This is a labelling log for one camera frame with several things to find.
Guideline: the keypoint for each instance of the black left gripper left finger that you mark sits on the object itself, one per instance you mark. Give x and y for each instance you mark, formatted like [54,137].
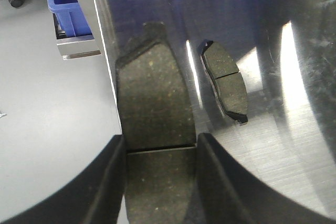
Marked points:
[94,196]

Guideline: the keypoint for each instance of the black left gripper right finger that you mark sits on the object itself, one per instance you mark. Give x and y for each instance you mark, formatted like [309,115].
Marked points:
[231,194]

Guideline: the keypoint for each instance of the dark brake pad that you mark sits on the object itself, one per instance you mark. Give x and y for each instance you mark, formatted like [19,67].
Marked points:
[158,127]
[226,81]

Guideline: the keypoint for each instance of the blue bin beside table left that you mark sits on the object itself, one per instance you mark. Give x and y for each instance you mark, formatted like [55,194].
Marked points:
[70,17]

